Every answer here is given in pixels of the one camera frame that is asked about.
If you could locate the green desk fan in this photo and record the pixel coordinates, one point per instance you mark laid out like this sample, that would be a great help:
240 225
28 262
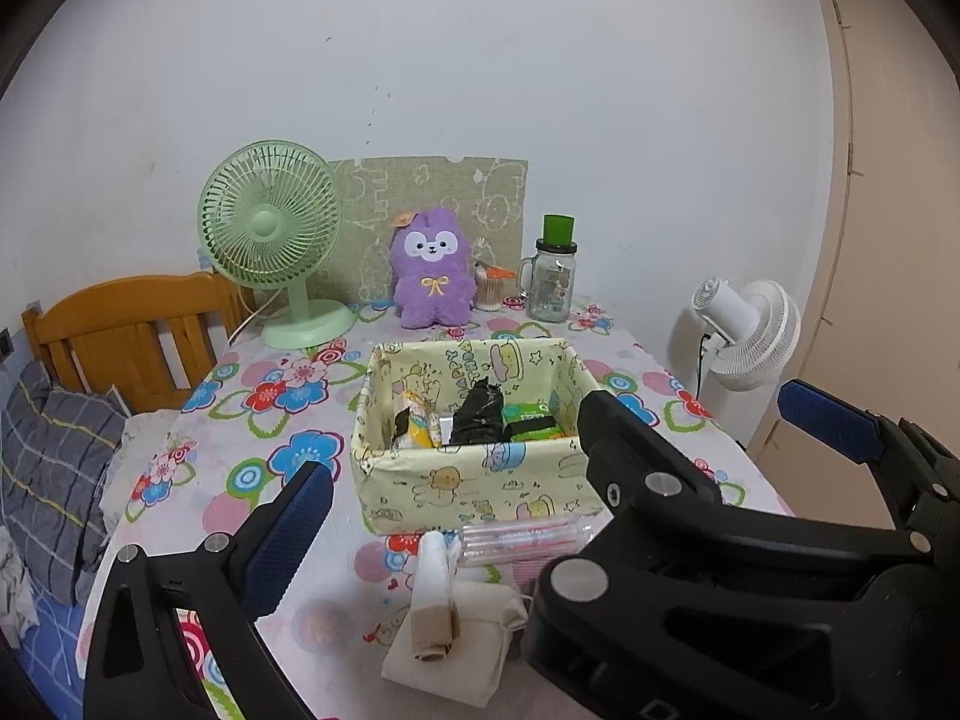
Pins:
262 225

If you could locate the white bedding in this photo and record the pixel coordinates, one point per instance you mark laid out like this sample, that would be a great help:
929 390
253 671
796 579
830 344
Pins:
142 435

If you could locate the glass mug with green lid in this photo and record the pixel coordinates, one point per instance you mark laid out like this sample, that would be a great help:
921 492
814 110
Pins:
551 292

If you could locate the wooden bed headboard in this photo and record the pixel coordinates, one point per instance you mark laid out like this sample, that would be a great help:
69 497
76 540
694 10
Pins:
112 307

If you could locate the yellow cartoon tissue pack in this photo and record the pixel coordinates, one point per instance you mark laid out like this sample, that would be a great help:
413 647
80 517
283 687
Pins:
420 427

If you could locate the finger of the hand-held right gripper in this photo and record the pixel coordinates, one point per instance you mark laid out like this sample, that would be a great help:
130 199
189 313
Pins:
825 420
645 480

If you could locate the black plastic bag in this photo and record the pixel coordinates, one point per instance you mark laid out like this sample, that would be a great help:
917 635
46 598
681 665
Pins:
476 420

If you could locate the beige door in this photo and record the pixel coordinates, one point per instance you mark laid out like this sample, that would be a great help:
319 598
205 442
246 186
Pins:
885 240

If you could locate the purple plush toy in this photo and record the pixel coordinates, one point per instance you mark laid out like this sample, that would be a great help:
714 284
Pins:
431 292

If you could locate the clear pink plastic pack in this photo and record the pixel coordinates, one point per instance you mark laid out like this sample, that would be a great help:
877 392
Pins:
525 536

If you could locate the white crumpled cloth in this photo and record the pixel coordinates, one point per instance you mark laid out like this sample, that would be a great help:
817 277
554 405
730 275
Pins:
15 592

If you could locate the white standing fan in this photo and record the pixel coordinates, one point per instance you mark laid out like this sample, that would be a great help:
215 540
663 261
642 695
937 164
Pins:
757 337

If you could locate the white cloth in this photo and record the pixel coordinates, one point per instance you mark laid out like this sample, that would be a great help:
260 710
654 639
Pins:
435 570
15 592

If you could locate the cream cloth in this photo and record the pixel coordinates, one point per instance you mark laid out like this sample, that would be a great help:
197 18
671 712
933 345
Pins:
480 645

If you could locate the yellow printed storage box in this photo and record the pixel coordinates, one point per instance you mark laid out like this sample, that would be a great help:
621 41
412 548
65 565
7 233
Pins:
450 487

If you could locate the green printed board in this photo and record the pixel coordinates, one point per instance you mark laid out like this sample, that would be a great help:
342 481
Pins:
450 187

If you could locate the blue checked bed sheet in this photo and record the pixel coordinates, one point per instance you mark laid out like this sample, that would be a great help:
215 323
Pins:
52 660

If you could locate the cotton swab jar orange lid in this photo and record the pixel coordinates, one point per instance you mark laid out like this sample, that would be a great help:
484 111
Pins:
491 292

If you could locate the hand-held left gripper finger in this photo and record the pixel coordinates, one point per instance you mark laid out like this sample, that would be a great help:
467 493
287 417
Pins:
289 532

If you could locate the grey plaid pillow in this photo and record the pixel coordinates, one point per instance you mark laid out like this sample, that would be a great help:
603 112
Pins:
52 465

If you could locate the green tissue pack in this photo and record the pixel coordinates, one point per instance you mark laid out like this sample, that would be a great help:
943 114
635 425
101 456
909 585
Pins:
532 414

